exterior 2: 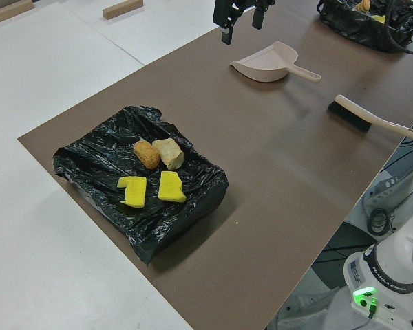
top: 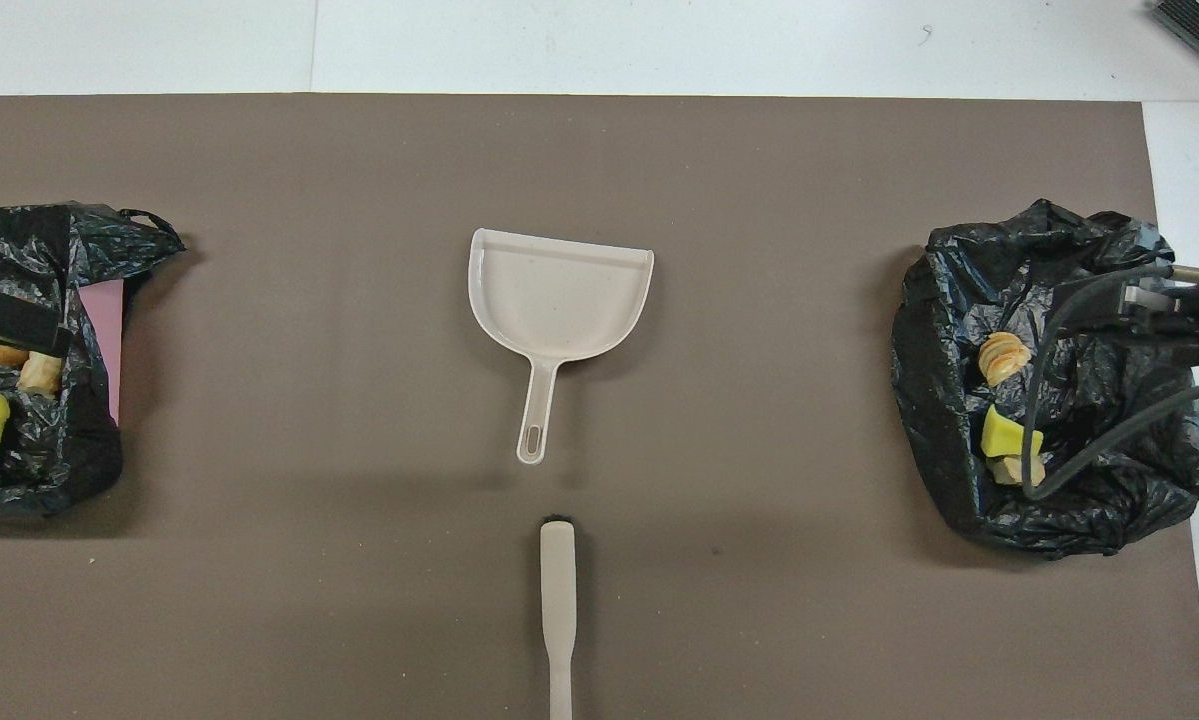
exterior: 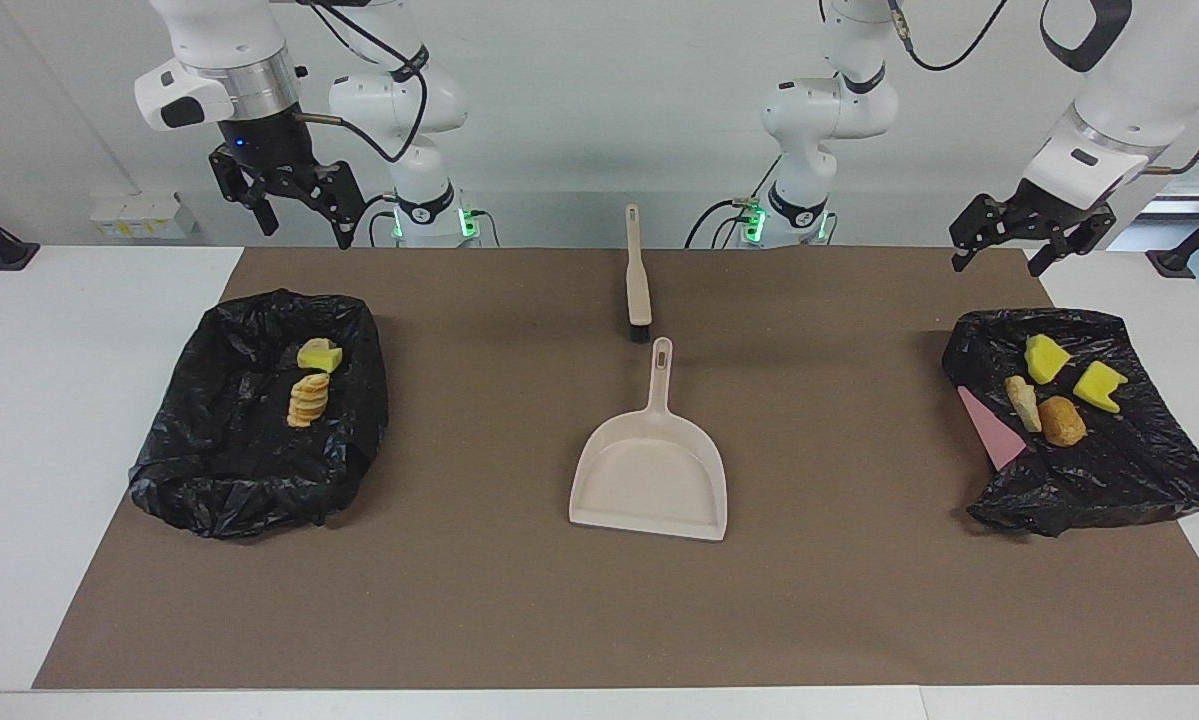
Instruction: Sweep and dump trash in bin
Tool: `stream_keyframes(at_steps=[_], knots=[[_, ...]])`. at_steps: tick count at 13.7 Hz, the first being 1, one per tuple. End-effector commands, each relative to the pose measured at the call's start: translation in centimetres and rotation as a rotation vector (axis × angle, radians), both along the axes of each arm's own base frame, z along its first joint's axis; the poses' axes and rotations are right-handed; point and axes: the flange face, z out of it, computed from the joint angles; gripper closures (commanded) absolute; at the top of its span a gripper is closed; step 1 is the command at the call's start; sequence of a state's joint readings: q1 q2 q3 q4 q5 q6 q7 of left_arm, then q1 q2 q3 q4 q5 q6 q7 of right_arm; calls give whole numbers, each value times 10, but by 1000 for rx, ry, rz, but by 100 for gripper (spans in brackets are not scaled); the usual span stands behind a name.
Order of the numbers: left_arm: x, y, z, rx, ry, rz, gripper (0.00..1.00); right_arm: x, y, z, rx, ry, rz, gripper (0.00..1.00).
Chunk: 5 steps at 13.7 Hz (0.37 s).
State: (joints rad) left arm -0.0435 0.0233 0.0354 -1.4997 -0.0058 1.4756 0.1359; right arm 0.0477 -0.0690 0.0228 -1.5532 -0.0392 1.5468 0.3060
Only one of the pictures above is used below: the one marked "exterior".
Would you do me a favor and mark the black trash bag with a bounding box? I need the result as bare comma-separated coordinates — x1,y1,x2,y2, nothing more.
127,289,390,541
942,308,1199,538

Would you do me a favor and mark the black left base cable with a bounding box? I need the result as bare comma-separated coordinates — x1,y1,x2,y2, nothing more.
684,155,785,249

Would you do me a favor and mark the notched yellow sponge piece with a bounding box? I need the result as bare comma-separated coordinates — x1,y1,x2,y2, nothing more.
1073,361,1129,414

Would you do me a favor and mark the pink plastic bin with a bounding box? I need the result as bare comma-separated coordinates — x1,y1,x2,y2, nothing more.
959,386,1030,471

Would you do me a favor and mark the brown toy bread roll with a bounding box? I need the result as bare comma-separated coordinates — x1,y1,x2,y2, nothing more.
1039,396,1088,448

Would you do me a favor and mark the brown table mat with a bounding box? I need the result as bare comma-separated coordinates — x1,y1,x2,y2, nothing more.
32,247,1199,691

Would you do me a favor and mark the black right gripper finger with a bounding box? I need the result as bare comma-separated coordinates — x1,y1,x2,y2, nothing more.
314,160,368,251
209,148,280,238

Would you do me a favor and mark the black base cable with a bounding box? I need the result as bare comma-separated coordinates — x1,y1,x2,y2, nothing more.
684,155,785,249
367,195,400,248

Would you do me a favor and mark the beige hand brush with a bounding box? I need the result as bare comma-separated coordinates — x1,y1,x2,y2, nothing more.
625,204,653,344

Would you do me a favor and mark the orange striped toy croissant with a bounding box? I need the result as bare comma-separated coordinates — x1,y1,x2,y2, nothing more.
1005,375,1043,434

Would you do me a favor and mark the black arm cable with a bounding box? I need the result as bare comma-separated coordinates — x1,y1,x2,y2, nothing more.
884,0,1199,176
294,0,430,164

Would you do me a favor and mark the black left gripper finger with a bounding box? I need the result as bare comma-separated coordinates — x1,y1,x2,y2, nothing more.
949,196,1015,273
1027,205,1118,278

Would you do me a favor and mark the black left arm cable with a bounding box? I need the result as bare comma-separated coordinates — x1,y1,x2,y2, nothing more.
884,0,1199,176

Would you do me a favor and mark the yellow sponge chunk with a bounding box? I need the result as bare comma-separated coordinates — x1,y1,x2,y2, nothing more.
1024,335,1072,385

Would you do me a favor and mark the black right base cable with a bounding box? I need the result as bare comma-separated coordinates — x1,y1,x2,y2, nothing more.
367,195,400,248

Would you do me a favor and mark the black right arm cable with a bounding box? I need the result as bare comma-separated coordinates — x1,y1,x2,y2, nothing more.
294,0,430,164

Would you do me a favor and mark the right black trash bag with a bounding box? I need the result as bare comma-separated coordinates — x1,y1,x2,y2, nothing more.
127,289,390,541

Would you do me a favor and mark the beige plastic dustpan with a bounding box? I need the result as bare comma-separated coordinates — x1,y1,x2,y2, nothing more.
568,337,729,543

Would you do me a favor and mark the white power strip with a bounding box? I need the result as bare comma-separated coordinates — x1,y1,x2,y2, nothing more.
90,192,198,239

